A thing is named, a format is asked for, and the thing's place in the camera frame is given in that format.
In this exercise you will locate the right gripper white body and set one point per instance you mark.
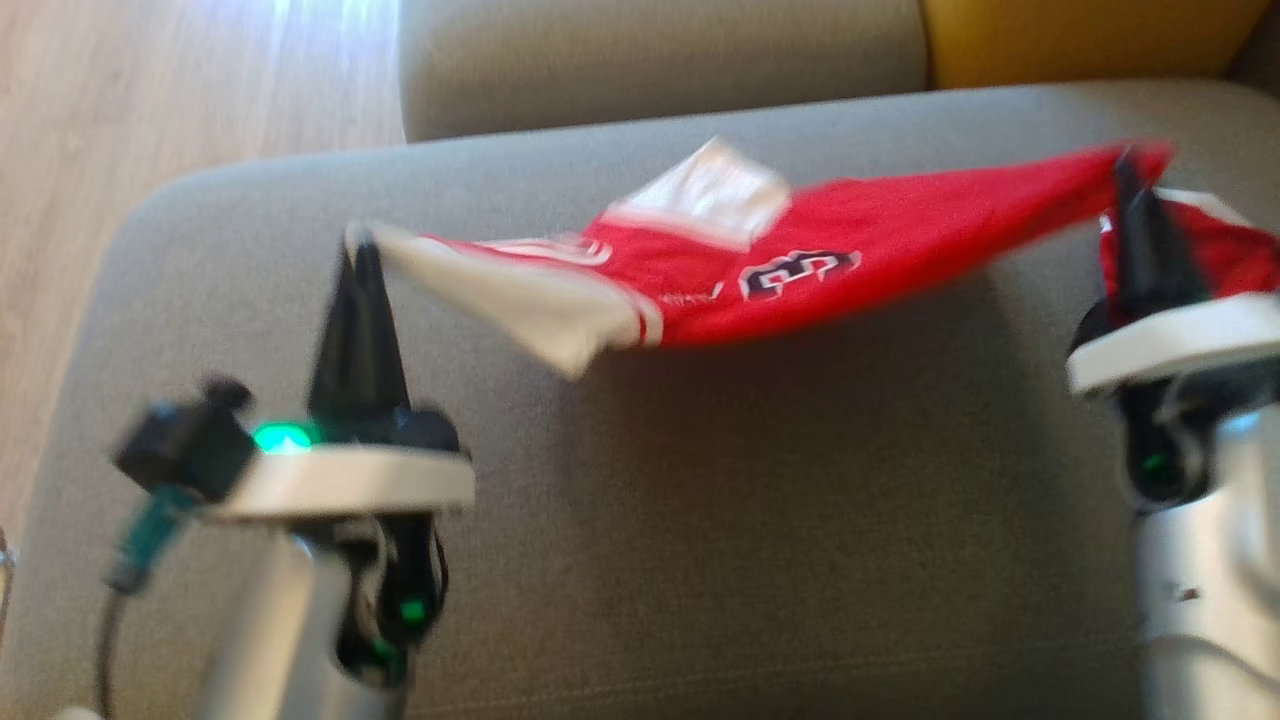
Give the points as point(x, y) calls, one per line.
point(1180, 340)

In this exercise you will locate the red shorts with white stripes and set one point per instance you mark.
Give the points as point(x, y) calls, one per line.
point(1240, 250)

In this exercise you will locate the yellow sofa cushion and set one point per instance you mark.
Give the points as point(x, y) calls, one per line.
point(1080, 40)

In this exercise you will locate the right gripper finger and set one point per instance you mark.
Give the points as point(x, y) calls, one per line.
point(1133, 260)
point(1172, 270)

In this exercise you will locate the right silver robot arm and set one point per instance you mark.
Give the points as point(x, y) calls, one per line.
point(1220, 600)

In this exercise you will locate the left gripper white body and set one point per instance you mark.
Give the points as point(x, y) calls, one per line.
point(350, 480)

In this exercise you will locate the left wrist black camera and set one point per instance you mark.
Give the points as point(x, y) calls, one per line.
point(185, 445)

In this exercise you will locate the red and white numbered jersey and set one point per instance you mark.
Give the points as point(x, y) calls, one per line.
point(880, 240)

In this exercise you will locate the grey sofa backrest cushion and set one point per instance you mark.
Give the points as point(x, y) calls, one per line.
point(650, 60)

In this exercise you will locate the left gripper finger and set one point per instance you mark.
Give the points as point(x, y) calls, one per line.
point(340, 360)
point(385, 370)

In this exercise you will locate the grey sofa seat cushion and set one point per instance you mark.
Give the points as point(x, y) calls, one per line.
point(700, 550)

